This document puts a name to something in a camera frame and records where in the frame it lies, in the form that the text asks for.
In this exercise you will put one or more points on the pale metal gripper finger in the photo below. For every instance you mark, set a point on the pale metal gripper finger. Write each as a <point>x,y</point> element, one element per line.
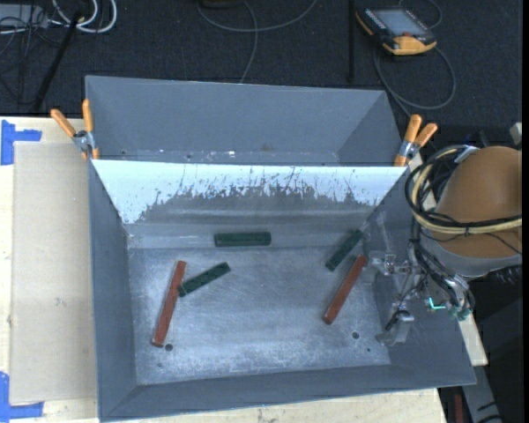
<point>388,265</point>
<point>399,324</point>

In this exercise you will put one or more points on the dark green flat block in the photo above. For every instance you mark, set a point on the dark green flat block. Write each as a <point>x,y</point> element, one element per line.
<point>344,250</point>
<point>242,239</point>
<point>204,279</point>

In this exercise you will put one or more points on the red-brown flat block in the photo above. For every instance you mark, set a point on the red-brown flat block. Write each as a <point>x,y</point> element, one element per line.
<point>169,303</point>
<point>344,290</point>

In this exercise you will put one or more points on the grey metal bin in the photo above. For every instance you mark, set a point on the grey metal bin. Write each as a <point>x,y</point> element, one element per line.
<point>255,315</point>

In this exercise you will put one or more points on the pale flat board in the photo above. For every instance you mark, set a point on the pale flat board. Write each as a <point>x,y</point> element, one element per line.
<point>48,280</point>

